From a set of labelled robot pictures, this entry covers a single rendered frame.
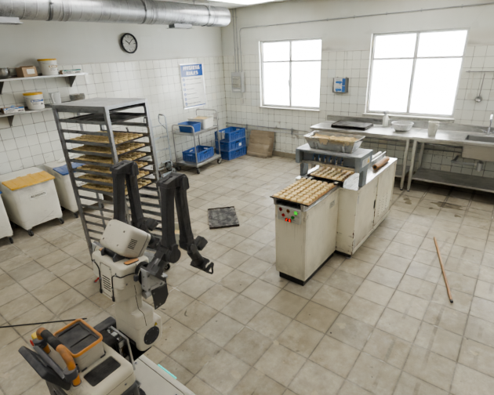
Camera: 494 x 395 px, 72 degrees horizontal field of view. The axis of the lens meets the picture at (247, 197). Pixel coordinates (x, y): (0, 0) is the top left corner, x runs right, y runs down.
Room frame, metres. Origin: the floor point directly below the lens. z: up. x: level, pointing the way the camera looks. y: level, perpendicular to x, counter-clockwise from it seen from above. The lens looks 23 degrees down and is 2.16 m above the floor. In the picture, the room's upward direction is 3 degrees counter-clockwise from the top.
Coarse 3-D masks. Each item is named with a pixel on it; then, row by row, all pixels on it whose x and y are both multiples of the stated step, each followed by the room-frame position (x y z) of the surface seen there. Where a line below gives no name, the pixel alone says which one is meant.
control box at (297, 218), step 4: (284, 208) 2.84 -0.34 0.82; (288, 208) 2.81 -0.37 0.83; (292, 208) 2.79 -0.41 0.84; (280, 212) 2.86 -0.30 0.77; (284, 212) 2.84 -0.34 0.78; (288, 212) 2.81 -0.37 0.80; (292, 212) 2.78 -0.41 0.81; (300, 212) 2.75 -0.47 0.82; (280, 216) 2.86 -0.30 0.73; (284, 216) 2.83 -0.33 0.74; (288, 216) 2.81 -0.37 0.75; (296, 216) 2.75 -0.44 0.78; (300, 216) 2.75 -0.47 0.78; (284, 220) 2.84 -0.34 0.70; (288, 220) 2.81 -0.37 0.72; (292, 220) 2.78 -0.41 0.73; (296, 220) 2.75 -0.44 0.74; (300, 220) 2.75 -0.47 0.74
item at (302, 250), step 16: (336, 192) 3.21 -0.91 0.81; (320, 208) 2.93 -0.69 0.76; (336, 208) 3.23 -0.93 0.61; (288, 224) 2.84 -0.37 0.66; (304, 224) 2.74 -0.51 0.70; (320, 224) 2.94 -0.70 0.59; (336, 224) 3.25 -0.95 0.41; (288, 240) 2.84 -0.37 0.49; (304, 240) 2.73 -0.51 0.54; (320, 240) 2.96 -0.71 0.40; (288, 256) 2.84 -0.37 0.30; (304, 256) 2.73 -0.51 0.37; (320, 256) 2.97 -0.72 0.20; (288, 272) 2.85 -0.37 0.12; (304, 272) 2.73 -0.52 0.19
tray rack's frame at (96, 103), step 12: (60, 108) 2.97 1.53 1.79; (72, 108) 2.90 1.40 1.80; (84, 108) 2.84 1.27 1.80; (96, 108) 2.77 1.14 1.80; (108, 108) 2.76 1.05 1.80; (60, 132) 3.01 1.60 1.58; (84, 144) 3.22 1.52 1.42; (72, 180) 3.01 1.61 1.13; (84, 216) 3.03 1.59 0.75; (84, 228) 3.02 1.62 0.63; (144, 252) 3.30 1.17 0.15
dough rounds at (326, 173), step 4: (328, 168) 3.65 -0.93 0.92; (332, 168) 3.68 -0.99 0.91; (316, 172) 3.51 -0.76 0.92; (320, 172) 3.50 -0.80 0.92; (324, 172) 3.51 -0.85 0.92; (328, 172) 3.48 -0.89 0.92; (332, 172) 3.53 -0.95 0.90; (336, 172) 3.47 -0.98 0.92; (340, 172) 3.46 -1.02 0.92; (344, 172) 3.48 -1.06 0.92; (348, 172) 3.45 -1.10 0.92; (352, 172) 3.48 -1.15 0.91; (320, 176) 3.43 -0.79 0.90; (324, 176) 3.38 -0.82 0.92; (328, 176) 3.36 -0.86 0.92; (332, 176) 3.39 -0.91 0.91; (336, 176) 3.35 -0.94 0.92; (340, 176) 3.34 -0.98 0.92; (344, 176) 3.35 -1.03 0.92; (348, 176) 3.39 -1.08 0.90; (340, 180) 3.26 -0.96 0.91
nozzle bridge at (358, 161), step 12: (300, 156) 3.58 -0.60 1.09; (312, 156) 3.56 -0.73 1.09; (324, 156) 3.47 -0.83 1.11; (336, 156) 3.29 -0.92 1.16; (348, 156) 3.21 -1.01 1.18; (360, 156) 3.19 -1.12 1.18; (300, 168) 3.67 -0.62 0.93; (336, 168) 3.32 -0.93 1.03; (348, 168) 3.24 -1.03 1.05; (360, 168) 3.15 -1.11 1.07; (360, 180) 3.23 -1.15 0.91
